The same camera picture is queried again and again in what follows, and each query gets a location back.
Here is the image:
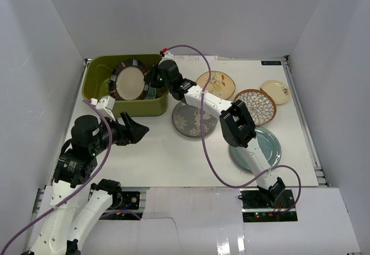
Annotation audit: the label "red and teal floral plate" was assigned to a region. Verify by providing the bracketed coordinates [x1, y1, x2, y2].
[145, 87, 157, 99]

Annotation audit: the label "dark rimmed cream plate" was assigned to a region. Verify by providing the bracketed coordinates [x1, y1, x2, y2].
[108, 59, 149, 101]

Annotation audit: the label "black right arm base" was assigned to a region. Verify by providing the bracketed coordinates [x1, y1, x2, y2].
[238, 190, 298, 223]

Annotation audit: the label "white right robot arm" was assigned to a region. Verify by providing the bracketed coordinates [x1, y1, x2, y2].
[145, 59, 286, 208]

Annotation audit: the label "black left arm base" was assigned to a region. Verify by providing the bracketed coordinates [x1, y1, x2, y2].
[101, 191, 142, 220]

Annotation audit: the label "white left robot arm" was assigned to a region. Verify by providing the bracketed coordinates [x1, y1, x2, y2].
[26, 112, 149, 254]

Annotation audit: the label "olive green plastic bin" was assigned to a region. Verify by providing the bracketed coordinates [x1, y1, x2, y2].
[82, 54, 168, 117]

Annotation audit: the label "white paper sheets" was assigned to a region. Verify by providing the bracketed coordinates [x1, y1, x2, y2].
[175, 55, 218, 61]

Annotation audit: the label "grey reindeer snowflake plate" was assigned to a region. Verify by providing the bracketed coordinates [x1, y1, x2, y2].
[172, 102, 217, 138]

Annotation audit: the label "beige bird branch plate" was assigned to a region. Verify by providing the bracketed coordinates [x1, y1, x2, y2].
[196, 71, 236, 99]

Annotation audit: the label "blue label sticker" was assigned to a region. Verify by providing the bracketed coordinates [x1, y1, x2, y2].
[261, 61, 282, 66]

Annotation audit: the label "brown rimmed petal pattern bowl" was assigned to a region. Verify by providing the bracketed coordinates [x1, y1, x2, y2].
[234, 89, 277, 125]

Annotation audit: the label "small cream flower plate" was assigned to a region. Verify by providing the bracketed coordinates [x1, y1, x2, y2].
[260, 80, 291, 105]

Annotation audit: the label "light blue ceramic plate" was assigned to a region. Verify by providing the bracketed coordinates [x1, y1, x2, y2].
[228, 126, 282, 173]

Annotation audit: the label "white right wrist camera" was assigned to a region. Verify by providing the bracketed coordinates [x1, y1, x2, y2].
[160, 48, 175, 61]

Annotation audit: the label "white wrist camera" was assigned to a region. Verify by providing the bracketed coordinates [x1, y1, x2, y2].
[90, 95, 116, 121]
[160, 48, 175, 61]

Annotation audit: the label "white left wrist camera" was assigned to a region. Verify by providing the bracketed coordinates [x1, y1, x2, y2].
[90, 95, 116, 121]

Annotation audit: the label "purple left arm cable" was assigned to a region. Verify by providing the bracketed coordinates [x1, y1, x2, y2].
[5, 98, 142, 255]

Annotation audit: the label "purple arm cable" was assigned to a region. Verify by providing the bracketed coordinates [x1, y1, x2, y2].
[166, 44, 302, 214]
[5, 98, 142, 255]

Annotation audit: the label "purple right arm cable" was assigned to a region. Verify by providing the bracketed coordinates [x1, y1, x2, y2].
[166, 44, 302, 214]

